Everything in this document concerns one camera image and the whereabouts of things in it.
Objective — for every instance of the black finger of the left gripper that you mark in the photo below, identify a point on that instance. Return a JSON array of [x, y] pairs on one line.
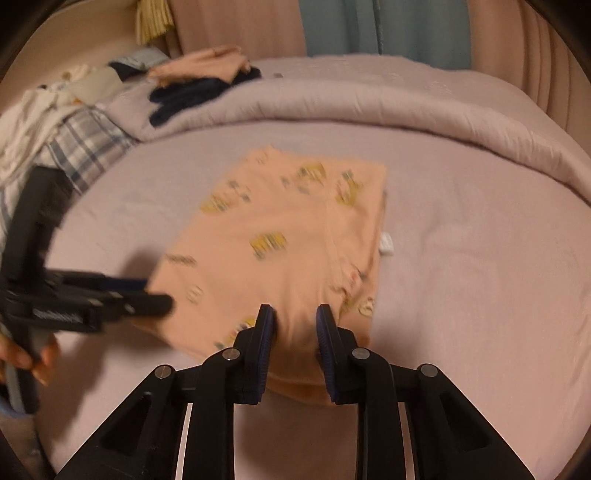
[[135, 304], [100, 282]]

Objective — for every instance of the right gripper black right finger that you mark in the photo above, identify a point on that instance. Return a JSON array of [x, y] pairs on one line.
[[410, 417]]

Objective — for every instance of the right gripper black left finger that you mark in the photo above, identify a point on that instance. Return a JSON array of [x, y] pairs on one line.
[[179, 423]]

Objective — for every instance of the peach cartoon print pajama top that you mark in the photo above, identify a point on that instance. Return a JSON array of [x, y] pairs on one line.
[[290, 231]]

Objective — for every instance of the white crumpled clothes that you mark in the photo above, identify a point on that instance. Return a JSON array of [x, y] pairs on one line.
[[32, 121]]

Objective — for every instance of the left hand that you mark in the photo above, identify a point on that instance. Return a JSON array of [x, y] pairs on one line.
[[42, 369]]

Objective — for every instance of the plaid grey pillow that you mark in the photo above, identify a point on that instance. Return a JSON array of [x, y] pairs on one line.
[[85, 147]]

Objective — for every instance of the pink bed sheet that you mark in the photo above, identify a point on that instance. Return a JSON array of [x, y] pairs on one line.
[[489, 280]]

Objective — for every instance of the dark navy garment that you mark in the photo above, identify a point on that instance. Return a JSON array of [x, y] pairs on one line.
[[177, 97]]

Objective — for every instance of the striped blue folded cloth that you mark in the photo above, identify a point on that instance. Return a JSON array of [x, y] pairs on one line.
[[138, 62]]

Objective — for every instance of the peach folded garment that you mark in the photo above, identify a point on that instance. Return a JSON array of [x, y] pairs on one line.
[[222, 63]]

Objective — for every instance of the straw tassel hanging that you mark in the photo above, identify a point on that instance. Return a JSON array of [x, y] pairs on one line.
[[153, 20]]

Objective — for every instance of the pink curtain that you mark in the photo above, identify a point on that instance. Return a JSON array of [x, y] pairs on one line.
[[262, 28]]

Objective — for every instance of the pink folded duvet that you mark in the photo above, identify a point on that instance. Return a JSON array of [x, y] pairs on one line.
[[384, 91]]

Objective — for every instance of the teal curtain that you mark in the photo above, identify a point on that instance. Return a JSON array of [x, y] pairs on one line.
[[435, 32]]

